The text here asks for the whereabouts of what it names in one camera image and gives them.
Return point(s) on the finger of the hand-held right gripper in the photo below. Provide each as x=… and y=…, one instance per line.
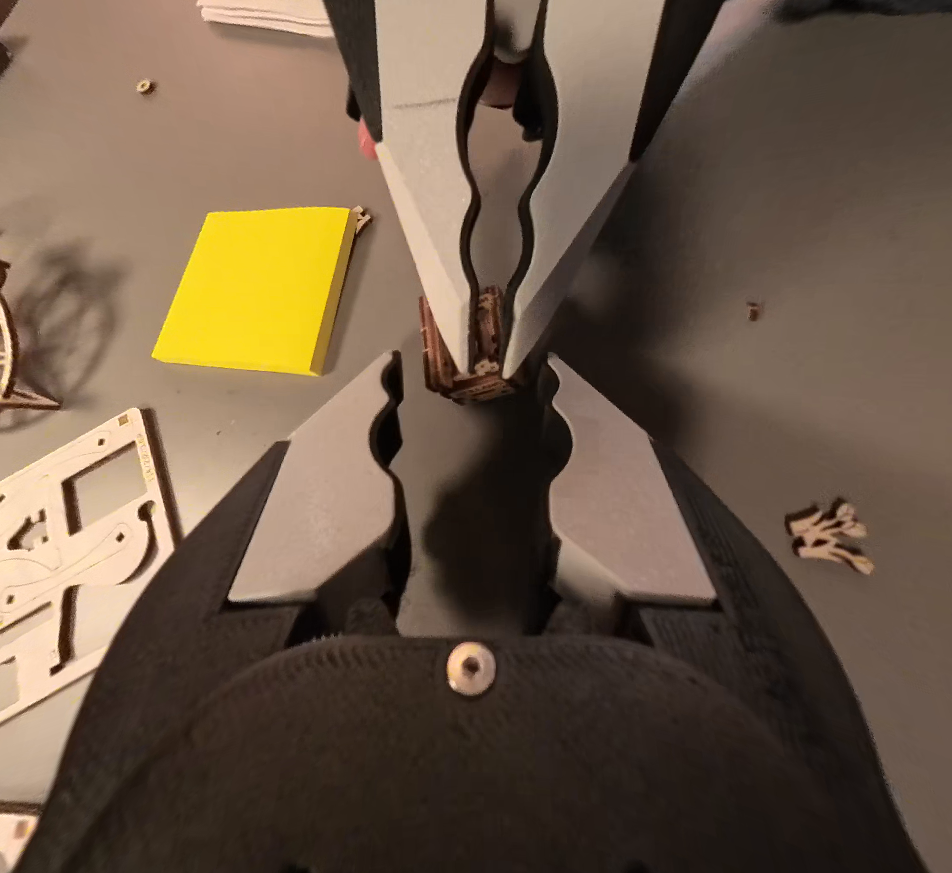
x=424, y=69
x=595, y=106

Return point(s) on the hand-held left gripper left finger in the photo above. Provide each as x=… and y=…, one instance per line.
x=320, y=516

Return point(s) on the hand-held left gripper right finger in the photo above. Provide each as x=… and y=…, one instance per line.
x=632, y=516

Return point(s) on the small wooden plant-shaped piece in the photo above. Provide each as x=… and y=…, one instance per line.
x=361, y=218

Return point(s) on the pale wooden pieces cluster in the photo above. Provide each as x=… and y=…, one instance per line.
x=825, y=538

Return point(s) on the small brown wooden model box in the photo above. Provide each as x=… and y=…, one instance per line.
x=476, y=389

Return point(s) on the laser-cut wooden parts sheet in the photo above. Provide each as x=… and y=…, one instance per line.
x=15, y=843
x=44, y=560

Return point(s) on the wooden wheel model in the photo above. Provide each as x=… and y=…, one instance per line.
x=7, y=337

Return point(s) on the person's right hand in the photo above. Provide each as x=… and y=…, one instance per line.
x=366, y=142

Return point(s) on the yellow sticky note pad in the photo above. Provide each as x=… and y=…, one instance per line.
x=253, y=293

